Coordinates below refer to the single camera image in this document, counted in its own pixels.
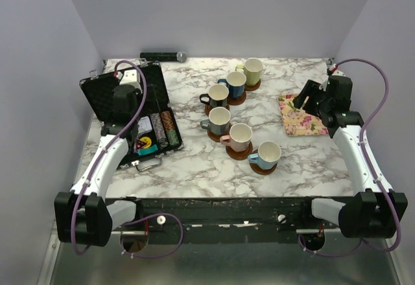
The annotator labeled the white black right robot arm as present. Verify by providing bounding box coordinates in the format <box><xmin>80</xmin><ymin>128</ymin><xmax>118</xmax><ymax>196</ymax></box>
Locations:
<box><xmin>293</xmin><ymin>76</ymin><xmax>408</xmax><ymax>238</ymax></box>

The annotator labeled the white card deck box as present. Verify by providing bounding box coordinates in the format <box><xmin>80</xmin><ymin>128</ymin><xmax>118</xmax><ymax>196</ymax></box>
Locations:
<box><xmin>137</xmin><ymin>116</ymin><xmax>153</xmax><ymax>137</ymax></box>

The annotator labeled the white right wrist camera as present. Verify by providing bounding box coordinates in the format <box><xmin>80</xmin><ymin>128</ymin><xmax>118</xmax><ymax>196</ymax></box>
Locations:
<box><xmin>319</xmin><ymin>63</ymin><xmax>338</xmax><ymax>91</ymax></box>

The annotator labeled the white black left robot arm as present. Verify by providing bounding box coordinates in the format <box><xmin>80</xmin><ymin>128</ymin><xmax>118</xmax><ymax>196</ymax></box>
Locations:
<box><xmin>54</xmin><ymin>82</ymin><xmax>147</xmax><ymax>247</ymax></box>

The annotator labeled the dark blue mug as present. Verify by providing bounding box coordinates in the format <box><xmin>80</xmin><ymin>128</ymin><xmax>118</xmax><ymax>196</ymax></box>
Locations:
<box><xmin>217</xmin><ymin>71</ymin><xmax>246</xmax><ymax>99</ymax></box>

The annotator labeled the black poker chip case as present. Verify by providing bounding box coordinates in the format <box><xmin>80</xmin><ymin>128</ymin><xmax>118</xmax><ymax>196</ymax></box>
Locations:
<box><xmin>80</xmin><ymin>62</ymin><xmax>183</xmax><ymax>168</ymax></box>

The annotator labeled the grey blue mug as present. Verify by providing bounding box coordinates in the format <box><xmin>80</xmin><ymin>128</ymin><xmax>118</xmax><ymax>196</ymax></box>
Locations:
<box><xmin>200</xmin><ymin>107</ymin><xmax>231</xmax><ymax>136</ymax></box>

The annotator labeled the floral serving tray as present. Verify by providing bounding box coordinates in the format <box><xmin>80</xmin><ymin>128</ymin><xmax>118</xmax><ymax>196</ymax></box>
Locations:
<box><xmin>278</xmin><ymin>94</ymin><xmax>328</xmax><ymax>137</ymax></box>

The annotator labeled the black microphone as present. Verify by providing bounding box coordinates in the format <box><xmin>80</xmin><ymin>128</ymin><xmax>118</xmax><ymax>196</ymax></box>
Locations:
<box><xmin>139</xmin><ymin>51</ymin><xmax>187</xmax><ymax>63</ymax></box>

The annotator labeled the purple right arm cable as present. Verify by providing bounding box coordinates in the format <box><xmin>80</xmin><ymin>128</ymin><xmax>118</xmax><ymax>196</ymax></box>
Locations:
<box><xmin>298</xmin><ymin>58</ymin><xmax>402</xmax><ymax>257</ymax></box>

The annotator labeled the pink mug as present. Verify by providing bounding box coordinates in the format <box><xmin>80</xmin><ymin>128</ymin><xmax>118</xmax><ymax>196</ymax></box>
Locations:
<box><xmin>220</xmin><ymin>123</ymin><xmax>252</xmax><ymax>152</ymax></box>

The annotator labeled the brown wooden coaster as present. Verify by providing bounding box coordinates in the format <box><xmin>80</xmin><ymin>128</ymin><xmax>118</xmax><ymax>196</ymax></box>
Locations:
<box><xmin>226</xmin><ymin>143</ymin><xmax>253</xmax><ymax>161</ymax></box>
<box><xmin>227</xmin><ymin>91</ymin><xmax>246</xmax><ymax>106</ymax></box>
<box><xmin>207</xmin><ymin>129</ymin><xmax>230</xmax><ymax>143</ymax></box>
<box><xmin>245</xmin><ymin>80</ymin><xmax>261</xmax><ymax>91</ymax></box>
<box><xmin>250</xmin><ymin>163</ymin><xmax>278</xmax><ymax>176</ymax></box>
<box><xmin>204</xmin><ymin>104</ymin><xmax>230</xmax><ymax>115</ymax></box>

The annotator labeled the light green mug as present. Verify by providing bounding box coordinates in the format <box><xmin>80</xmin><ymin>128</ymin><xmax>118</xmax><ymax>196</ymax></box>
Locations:
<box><xmin>235</xmin><ymin>58</ymin><xmax>263</xmax><ymax>86</ymax></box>

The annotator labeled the light blue mug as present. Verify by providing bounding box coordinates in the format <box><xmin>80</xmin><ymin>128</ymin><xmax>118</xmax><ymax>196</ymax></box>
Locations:
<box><xmin>248</xmin><ymin>141</ymin><xmax>281</xmax><ymax>170</ymax></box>

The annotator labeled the yellow dealer button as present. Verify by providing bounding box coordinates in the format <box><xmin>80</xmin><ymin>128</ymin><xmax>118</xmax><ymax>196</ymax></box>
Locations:
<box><xmin>137</xmin><ymin>136</ymin><xmax>152</xmax><ymax>149</ymax></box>

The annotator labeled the teal rectangular block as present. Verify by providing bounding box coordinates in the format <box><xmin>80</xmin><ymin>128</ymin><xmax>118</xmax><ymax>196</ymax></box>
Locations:
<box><xmin>137</xmin><ymin>144</ymin><xmax>158</xmax><ymax>156</ymax></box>

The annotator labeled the teal mug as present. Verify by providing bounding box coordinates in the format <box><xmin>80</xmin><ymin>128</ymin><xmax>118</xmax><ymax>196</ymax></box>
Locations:
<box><xmin>199</xmin><ymin>84</ymin><xmax>229</xmax><ymax>108</ymax></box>

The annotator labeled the aluminium mounting rail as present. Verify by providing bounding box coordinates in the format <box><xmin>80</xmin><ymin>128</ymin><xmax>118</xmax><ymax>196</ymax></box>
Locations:
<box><xmin>51</xmin><ymin>223</ymin><xmax>351</xmax><ymax>234</ymax></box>

